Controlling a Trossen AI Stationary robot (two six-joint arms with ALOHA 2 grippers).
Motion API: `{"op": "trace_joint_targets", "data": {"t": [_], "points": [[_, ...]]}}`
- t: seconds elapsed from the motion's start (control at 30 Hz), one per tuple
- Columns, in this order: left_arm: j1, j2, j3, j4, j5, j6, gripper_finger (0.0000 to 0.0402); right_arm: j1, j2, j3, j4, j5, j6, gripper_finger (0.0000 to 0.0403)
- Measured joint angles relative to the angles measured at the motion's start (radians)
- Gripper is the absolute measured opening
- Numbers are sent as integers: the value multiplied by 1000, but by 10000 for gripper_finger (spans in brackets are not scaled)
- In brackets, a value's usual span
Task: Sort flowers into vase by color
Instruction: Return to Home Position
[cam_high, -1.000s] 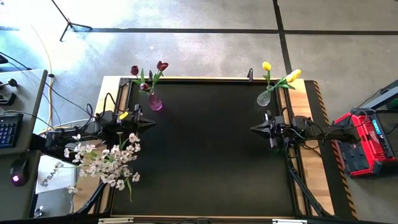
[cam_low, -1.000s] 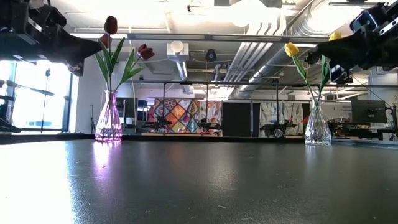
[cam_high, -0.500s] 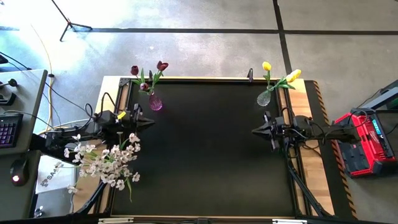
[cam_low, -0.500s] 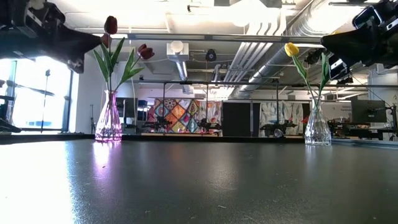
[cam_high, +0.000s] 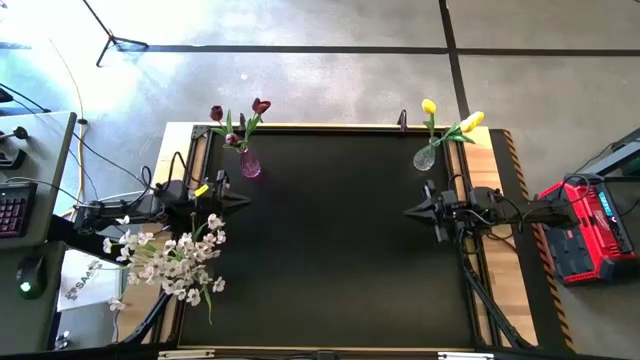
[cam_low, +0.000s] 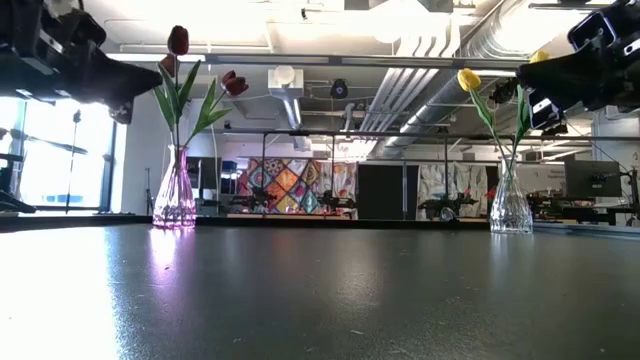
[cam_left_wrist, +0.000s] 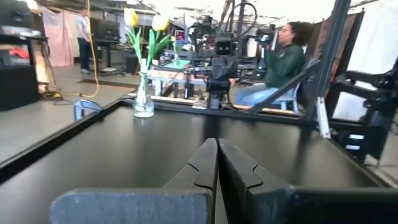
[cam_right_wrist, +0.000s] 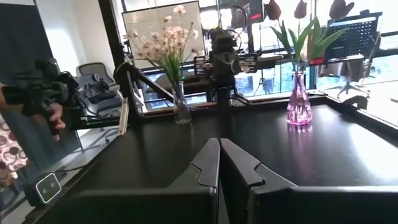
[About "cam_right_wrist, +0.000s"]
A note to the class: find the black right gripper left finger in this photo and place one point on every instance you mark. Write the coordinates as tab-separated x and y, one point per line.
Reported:
155	205

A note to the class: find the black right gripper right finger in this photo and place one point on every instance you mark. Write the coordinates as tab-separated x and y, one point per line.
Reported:
295	205

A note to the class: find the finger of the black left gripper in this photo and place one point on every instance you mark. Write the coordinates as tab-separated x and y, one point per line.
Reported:
233	67
219	67

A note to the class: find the dark red artificial tulip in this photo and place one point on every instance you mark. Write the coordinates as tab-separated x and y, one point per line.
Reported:
273	9
340	8
300	8

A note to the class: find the small clear glass vase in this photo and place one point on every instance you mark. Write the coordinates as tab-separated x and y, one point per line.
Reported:
182	112

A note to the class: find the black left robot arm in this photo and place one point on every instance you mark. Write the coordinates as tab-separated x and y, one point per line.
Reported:
225	91

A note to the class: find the purple glass vase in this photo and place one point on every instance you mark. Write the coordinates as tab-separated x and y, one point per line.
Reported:
299	109

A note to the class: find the white flat strip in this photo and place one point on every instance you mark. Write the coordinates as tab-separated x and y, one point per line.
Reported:
124	116

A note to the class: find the black perforated stand tray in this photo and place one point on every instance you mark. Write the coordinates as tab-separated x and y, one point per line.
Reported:
354	34

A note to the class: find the black table edge clamp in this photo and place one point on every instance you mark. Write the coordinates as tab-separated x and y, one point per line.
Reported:
357	101

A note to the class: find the grey office chair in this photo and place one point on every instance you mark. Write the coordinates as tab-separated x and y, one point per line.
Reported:
93	70

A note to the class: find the person's hand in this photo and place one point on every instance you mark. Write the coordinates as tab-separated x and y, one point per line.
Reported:
57	119

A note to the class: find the person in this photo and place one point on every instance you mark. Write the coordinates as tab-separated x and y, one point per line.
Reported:
12	149

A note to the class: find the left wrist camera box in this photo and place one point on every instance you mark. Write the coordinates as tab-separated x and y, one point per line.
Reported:
224	40

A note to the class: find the black diagonal frame strut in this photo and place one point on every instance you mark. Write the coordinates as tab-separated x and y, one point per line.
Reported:
152	85

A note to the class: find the small table-level camera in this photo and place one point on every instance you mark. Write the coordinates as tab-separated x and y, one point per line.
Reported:
46	188

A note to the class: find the black vertical frame post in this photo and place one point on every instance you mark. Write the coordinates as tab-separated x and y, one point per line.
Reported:
109	37

